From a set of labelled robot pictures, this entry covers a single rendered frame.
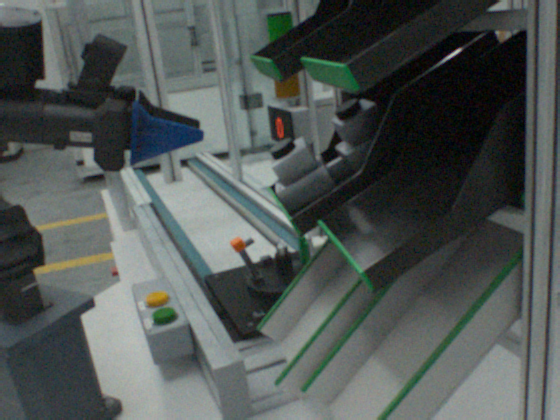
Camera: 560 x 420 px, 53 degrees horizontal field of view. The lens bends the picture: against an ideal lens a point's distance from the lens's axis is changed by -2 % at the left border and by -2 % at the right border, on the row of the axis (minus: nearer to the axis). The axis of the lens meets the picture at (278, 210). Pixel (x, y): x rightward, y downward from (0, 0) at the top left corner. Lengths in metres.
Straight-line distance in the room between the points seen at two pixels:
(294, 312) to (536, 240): 0.38
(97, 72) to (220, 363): 0.44
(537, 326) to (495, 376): 0.43
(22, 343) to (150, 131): 0.36
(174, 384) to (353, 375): 0.41
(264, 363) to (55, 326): 0.29
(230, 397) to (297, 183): 0.35
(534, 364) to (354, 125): 0.29
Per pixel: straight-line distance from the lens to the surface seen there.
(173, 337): 0.95
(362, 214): 0.58
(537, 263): 0.49
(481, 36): 0.62
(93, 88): 0.58
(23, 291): 0.83
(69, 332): 0.86
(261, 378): 0.85
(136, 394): 0.99
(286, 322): 0.77
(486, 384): 0.92
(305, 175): 0.63
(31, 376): 0.85
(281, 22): 1.08
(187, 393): 0.95
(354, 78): 0.41
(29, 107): 0.60
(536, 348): 0.52
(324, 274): 0.75
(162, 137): 0.56
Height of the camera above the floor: 1.41
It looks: 19 degrees down
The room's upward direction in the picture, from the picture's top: 7 degrees counter-clockwise
